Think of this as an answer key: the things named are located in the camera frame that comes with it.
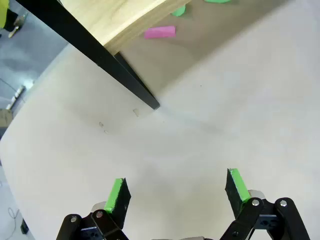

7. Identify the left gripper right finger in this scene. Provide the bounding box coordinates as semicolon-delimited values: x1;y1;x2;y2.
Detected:
219;168;311;240

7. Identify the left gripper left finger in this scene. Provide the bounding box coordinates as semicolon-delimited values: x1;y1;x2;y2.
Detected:
56;177;132;240

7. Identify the cardboard box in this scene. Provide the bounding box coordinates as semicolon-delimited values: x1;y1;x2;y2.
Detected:
0;108;13;129

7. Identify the white power strip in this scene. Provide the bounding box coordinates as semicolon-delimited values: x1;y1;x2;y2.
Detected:
6;84;27;111

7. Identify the pink paper scrap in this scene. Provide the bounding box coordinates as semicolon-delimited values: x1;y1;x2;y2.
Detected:
144;25;177;40

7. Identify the person in yellow apron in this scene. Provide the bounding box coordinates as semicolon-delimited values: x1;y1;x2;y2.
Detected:
0;0;28;40

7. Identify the two-tier wooden shelf black frame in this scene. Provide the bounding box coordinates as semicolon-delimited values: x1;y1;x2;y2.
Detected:
15;0;193;111

